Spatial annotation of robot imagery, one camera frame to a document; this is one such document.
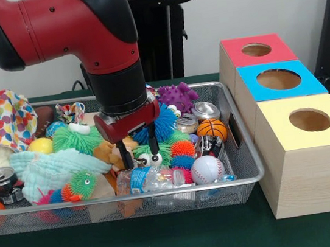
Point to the crushed clear plastic bottle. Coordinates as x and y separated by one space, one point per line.
148 178

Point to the wooden box with three holes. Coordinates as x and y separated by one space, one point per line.
313 170

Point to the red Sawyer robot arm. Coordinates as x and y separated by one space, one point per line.
62 27

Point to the brown monkey plush toy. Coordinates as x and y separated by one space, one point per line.
109 151

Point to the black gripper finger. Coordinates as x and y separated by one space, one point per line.
153 139
125 155

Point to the mint green cloth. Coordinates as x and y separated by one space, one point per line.
57 169

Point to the black soda can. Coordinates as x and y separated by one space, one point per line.
1 184

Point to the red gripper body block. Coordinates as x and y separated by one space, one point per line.
128 124

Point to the blue fuzzy ball toy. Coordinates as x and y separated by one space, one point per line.
165 123

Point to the shallow clear mesh bin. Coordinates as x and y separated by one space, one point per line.
73 214

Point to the colourful dotted cloth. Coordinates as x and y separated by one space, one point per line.
9 120

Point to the crushed silver can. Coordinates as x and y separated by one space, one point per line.
206 110

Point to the white dimpled ball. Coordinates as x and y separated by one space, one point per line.
207 169

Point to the small toy basketball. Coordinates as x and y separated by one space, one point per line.
212 129

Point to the crushed red soda can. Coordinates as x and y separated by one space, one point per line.
209 146

